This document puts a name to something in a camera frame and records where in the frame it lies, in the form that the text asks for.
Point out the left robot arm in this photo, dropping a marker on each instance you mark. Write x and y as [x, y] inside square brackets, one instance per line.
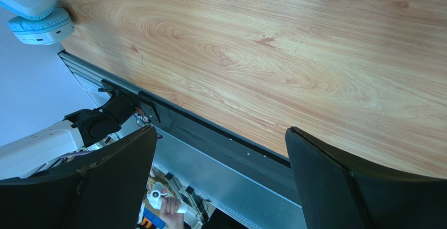
[83, 128]

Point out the aluminium frame rail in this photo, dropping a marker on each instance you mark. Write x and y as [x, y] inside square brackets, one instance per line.
[181, 160]

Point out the light blue headphones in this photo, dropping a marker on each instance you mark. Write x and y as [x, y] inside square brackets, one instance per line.
[39, 22]

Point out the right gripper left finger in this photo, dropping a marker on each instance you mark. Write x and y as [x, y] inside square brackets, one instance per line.
[103, 189]

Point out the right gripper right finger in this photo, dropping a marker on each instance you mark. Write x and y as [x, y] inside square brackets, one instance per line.
[338, 189]

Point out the person hand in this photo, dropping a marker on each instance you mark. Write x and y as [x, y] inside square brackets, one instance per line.
[168, 213]

